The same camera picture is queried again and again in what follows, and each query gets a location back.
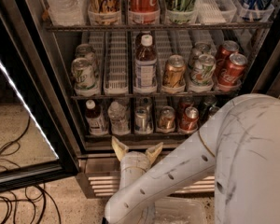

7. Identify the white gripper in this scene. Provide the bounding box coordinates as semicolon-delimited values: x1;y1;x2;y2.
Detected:
111;136;163;189

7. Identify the silver redbull can front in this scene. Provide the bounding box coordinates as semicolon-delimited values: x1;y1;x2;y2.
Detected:
135;106;147;132

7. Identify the silver redbull can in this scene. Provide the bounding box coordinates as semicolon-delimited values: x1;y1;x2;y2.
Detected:
135;106;147;132
140;97;152;121

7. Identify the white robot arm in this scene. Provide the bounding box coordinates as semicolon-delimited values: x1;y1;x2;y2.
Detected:
105;93;280;224

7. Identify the clear water bottle bottom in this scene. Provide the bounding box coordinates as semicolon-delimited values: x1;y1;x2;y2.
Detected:
107;101;130;135

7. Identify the clear water bottle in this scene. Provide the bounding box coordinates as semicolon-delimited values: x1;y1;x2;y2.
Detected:
47;0;87;26
107;101;130;135

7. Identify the gold can bottom shelf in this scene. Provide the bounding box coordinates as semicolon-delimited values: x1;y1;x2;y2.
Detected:
158;106;175;130

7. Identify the gold can shelf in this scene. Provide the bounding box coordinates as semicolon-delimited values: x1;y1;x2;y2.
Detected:
158;106;175;130
162;54;186;88

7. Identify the brown tea bottle bottom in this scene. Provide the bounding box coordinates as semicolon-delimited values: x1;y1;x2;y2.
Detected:
85;99;107;136

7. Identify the brown tea bottle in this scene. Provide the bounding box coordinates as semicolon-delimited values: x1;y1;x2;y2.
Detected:
85;99;107;136
134;35;157;89

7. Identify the silver redbull can rear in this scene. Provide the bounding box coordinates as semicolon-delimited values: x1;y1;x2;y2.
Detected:
140;97;152;121

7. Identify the red coke can bottom front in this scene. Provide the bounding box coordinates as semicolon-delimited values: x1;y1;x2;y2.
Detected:
179;106;199;132

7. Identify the red coke can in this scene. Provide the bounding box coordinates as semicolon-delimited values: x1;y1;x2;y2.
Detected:
179;106;199;132
177;97;195;119
217;53;247;86
215;40;239;76

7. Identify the red coke can bottom rear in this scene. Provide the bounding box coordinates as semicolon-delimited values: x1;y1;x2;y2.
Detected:
177;97;195;119

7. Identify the green 7up can front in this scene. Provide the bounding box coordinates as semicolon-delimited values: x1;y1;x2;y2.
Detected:
71;58;96;91

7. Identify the green 7up can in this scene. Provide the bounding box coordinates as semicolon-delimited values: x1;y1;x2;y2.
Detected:
76;43;99;77
71;58;96;91

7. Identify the green can bottom front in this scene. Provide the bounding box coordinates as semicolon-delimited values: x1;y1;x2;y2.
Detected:
206;106;219;119

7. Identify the gold can middle shelf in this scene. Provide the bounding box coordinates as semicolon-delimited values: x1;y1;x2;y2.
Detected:
162;54;186;88

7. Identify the stainless steel fridge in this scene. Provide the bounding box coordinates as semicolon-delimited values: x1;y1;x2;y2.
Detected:
0;0;280;200

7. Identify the green can bottom rear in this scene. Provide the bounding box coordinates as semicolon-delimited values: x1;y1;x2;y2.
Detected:
199;95;217;120

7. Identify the white green can front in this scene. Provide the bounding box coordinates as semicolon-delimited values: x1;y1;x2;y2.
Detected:
190;54;216;86

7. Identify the white green can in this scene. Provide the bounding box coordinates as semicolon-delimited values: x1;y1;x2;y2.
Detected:
188;41;211;70
190;54;216;86

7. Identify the open glass fridge door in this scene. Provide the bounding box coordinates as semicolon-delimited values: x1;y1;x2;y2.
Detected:
0;0;78;194

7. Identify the green 7up can rear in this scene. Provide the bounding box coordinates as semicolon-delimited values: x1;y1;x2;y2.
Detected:
76;43;99;77

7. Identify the white green can rear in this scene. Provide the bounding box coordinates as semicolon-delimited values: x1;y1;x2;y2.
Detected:
188;41;211;70

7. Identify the red coke can middle front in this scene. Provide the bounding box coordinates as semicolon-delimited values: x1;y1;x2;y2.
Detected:
217;53;247;86

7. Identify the red coke can middle rear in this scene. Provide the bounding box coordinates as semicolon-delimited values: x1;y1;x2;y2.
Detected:
215;40;239;76

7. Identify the closed right fridge door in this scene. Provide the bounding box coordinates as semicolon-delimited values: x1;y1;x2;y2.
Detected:
251;25;280;103

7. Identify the clear plastic bin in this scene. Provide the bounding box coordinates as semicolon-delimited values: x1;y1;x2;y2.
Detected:
136;197;208;224

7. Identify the brown tea bottle middle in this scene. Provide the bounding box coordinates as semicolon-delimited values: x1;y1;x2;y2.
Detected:
134;35;157;89

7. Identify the clear water bottle top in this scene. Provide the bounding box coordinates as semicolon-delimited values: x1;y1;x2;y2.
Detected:
47;0;87;26

